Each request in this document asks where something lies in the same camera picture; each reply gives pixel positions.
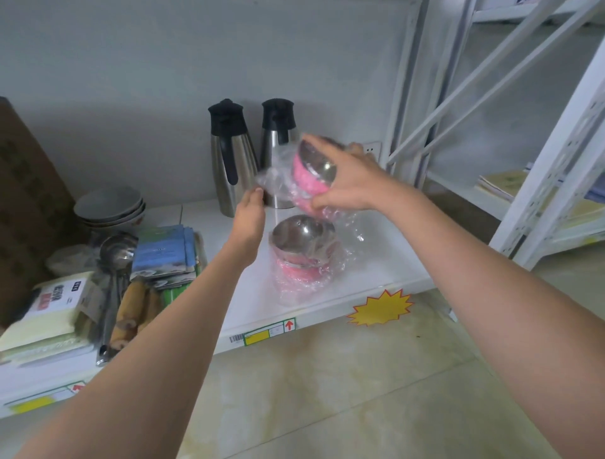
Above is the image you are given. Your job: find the steel jug with black lid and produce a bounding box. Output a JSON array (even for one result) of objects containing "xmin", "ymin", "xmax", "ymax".
[
  {"xmin": 208, "ymin": 98, "xmax": 260, "ymax": 218},
  {"xmin": 259, "ymin": 98, "xmax": 302, "ymax": 210}
]

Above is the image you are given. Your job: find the person's left forearm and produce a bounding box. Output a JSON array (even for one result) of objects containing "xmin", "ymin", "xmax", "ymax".
[{"xmin": 14, "ymin": 253, "xmax": 260, "ymax": 459}]

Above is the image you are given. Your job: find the white metal shelf rack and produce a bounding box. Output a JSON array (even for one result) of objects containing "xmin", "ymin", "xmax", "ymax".
[{"xmin": 382, "ymin": 0, "xmax": 605, "ymax": 271}]

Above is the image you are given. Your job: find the person's right forearm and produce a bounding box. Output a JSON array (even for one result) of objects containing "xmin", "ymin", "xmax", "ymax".
[{"xmin": 376, "ymin": 182, "xmax": 605, "ymax": 459}]

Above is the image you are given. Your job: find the white sponge cloth packet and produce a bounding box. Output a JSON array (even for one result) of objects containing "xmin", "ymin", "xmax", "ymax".
[{"xmin": 0, "ymin": 270, "xmax": 107, "ymax": 366}]

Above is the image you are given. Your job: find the green packet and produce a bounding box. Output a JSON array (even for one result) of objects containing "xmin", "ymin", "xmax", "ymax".
[{"xmin": 160, "ymin": 280, "xmax": 197, "ymax": 309}]

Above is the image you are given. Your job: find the grey ceramic bowl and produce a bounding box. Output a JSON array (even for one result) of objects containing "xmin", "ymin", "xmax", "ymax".
[
  {"xmin": 85, "ymin": 210, "xmax": 147, "ymax": 233},
  {"xmin": 73, "ymin": 185, "xmax": 143, "ymax": 222},
  {"xmin": 79, "ymin": 202, "xmax": 145, "ymax": 228}
]

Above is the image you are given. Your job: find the brown cardboard box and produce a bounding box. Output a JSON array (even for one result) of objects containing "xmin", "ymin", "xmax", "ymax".
[{"xmin": 0, "ymin": 97, "xmax": 91, "ymax": 328}]

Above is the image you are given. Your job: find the steel ladle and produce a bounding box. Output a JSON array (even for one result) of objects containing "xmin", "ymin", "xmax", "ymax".
[{"xmin": 95, "ymin": 235, "xmax": 139, "ymax": 368}]

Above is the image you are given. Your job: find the pink steel bowl pack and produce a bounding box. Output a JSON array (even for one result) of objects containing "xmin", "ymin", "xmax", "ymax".
[
  {"xmin": 268, "ymin": 214, "xmax": 366, "ymax": 304},
  {"xmin": 255, "ymin": 136, "xmax": 367, "ymax": 224}
]

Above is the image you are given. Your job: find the clear plastic bag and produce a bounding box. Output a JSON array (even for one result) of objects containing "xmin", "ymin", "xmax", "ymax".
[{"xmin": 45, "ymin": 243, "xmax": 103, "ymax": 278}]

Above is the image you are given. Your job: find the blue cloth packet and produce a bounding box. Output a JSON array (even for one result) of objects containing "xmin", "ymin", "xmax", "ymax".
[{"xmin": 130, "ymin": 225, "xmax": 200, "ymax": 289}]

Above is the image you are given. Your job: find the yellow shelf price label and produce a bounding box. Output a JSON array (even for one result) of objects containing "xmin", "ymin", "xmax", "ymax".
[
  {"xmin": 230, "ymin": 317, "xmax": 297, "ymax": 348},
  {"xmin": 4, "ymin": 380, "xmax": 89, "ymax": 417}
]

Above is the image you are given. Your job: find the person's left hand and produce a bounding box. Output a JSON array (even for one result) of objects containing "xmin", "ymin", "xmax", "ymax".
[{"xmin": 228, "ymin": 187, "xmax": 267, "ymax": 267}]

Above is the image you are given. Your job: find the stack of pale notebooks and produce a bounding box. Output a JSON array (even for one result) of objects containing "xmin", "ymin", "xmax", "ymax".
[{"xmin": 475, "ymin": 169, "xmax": 605, "ymax": 229}]

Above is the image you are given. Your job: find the brown wooden brush pack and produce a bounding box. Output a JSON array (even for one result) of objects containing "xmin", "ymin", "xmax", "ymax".
[{"xmin": 109, "ymin": 279, "xmax": 164, "ymax": 351}]

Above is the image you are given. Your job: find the yellow starburst tag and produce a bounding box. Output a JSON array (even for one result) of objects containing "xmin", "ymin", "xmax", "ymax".
[{"xmin": 346, "ymin": 289, "xmax": 416, "ymax": 327}]

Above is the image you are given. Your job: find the person's right hand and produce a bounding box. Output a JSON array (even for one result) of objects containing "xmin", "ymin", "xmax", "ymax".
[{"xmin": 300, "ymin": 133, "xmax": 403, "ymax": 213}]

